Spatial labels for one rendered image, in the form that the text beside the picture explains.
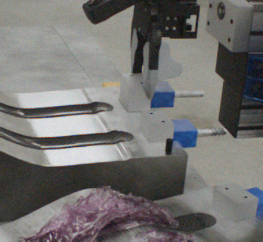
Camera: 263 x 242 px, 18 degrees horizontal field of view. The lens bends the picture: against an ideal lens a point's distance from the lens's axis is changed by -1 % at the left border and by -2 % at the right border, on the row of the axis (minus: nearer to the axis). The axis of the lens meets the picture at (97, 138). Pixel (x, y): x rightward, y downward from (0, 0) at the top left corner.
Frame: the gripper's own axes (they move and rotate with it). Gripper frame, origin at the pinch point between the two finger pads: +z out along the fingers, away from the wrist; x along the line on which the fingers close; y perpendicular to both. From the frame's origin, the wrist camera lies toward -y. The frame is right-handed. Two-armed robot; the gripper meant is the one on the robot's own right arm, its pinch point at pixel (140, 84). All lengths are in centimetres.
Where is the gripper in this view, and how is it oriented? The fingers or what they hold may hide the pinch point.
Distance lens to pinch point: 132.6
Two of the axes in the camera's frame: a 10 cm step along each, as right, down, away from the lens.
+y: 9.6, -0.4, 2.6
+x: -2.5, -4.2, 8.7
